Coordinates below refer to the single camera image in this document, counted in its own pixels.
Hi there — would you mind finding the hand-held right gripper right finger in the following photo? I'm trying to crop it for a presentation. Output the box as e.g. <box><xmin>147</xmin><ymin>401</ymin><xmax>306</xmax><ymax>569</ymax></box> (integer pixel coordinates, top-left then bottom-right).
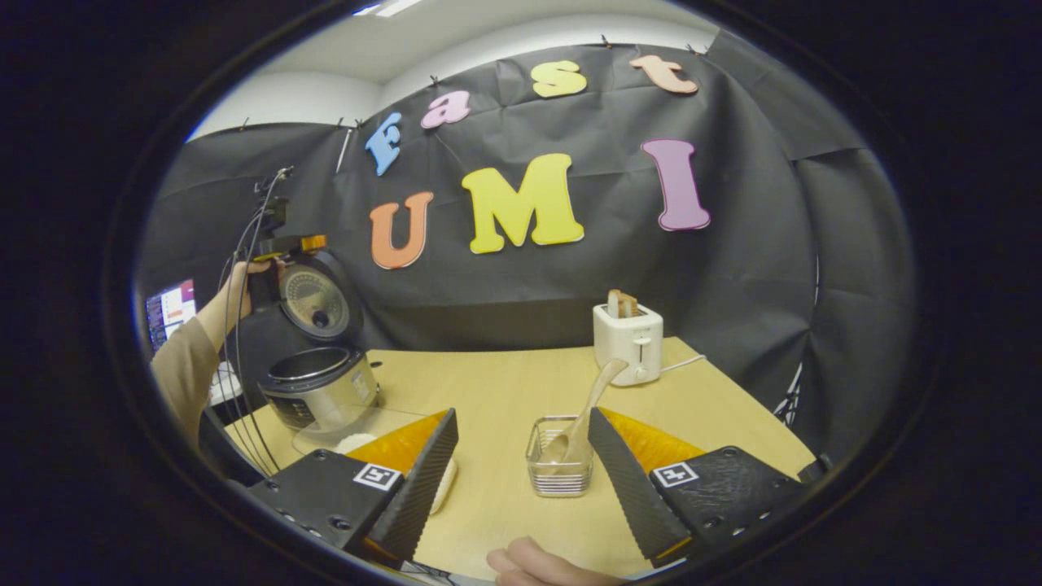
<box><xmin>588</xmin><ymin>407</ymin><xmax>815</xmax><ymax>569</ymax></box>

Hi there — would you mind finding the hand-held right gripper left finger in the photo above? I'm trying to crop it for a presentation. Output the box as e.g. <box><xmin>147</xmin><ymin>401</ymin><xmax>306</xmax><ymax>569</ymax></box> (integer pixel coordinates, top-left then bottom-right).
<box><xmin>244</xmin><ymin>409</ymin><xmax>459</xmax><ymax>562</ymax></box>

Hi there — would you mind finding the wire chopstick holder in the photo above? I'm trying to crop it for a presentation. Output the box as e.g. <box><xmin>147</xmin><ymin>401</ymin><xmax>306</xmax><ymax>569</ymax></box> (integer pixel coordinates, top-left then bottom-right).
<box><xmin>525</xmin><ymin>416</ymin><xmax>595</xmax><ymax>498</ymax></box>

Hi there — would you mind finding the clear tray of rice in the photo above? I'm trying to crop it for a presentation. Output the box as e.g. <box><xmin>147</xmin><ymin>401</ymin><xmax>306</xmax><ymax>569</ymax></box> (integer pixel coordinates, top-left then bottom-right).
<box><xmin>291</xmin><ymin>405</ymin><xmax>458</xmax><ymax>515</ymax></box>

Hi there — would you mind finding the wooden spoon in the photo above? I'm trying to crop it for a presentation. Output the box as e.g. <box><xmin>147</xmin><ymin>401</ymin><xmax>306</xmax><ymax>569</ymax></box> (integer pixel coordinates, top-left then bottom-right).
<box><xmin>541</xmin><ymin>358</ymin><xmax>630</xmax><ymax>465</ymax></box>

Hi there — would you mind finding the black silver rice cooker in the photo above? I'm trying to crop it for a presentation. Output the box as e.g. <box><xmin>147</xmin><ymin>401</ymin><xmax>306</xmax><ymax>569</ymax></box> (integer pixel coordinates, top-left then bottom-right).
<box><xmin>244</xmin><ymin>248</ymin><xmax>382</xmax><ymax>432</ymax></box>

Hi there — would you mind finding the computer monitor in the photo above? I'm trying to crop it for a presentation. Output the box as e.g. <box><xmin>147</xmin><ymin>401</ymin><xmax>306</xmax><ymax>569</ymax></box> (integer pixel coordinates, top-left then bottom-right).
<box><xmin>145</xmin><ymin>279</ymin><xmax>198</xmax><ymax>352</ymax></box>

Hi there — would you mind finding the white toaster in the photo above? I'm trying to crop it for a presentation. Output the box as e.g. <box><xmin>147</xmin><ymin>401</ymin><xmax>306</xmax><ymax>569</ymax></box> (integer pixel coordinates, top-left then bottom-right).
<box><xmin>593</xmin><ymin>303</ymin><xmax>664</xmax><ymax>387</ymax></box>

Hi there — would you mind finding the black backdrop cloth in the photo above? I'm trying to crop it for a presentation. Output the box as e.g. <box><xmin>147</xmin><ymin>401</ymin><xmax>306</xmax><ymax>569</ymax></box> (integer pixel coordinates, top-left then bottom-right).
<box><xmin>134</xmin><ymin>28</ymin><xmax>921</xmax><ymax>465</ymax></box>

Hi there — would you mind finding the ceiling light panel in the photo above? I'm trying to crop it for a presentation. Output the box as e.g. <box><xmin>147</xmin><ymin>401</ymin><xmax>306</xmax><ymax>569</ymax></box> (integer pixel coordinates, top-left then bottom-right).
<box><xmin>352</xmin><ymin>0</ymin><xmax>424</xmax><ymax>17</ymax></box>

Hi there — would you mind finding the black cable bundle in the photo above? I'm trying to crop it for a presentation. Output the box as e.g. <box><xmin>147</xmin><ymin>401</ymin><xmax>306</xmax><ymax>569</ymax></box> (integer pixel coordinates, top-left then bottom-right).
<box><xmin>220</xmin><ymin>167</ymin><xmax>294</xmax><ymax>477</ymax></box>

